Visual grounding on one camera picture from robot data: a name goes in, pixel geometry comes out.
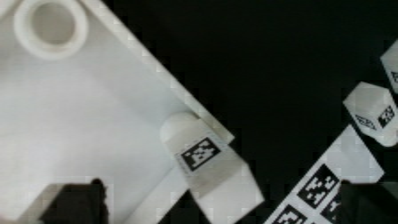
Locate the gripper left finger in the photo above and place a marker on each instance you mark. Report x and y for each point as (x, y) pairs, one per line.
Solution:
(70, 204)

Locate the white sheet with markers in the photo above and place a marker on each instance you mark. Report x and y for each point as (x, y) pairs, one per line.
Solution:
(345, 164)

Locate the white table leg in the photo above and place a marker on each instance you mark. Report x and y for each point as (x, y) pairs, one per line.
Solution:
(214, 169)
(389, 63)
(373, 111)

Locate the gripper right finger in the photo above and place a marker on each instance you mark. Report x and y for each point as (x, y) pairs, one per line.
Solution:
(368, 203)

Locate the white square tabletop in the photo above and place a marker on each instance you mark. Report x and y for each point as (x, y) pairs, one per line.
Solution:
(84, 106)

